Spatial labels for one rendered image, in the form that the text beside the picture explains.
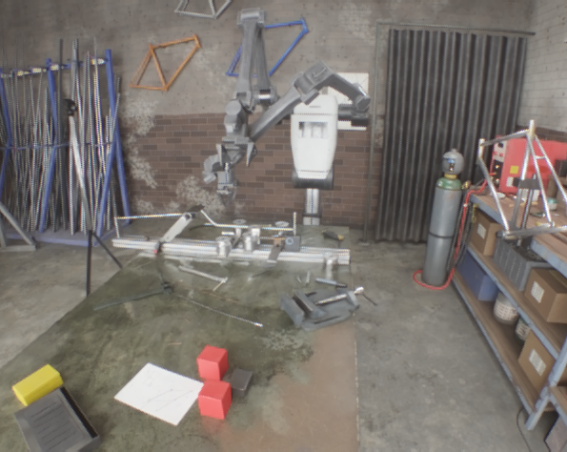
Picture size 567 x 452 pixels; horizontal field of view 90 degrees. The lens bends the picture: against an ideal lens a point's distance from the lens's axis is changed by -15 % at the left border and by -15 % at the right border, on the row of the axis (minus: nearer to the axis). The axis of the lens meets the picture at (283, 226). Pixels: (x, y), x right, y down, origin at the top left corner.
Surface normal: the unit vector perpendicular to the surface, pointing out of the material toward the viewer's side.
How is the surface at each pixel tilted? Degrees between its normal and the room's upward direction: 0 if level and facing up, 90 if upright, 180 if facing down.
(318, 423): 0
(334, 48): 90
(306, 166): 90
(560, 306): 92
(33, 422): 0
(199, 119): 90
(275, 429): 0
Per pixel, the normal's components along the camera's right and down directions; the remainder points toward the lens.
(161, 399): 0.00, -0.94
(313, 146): -0.18, 0.34
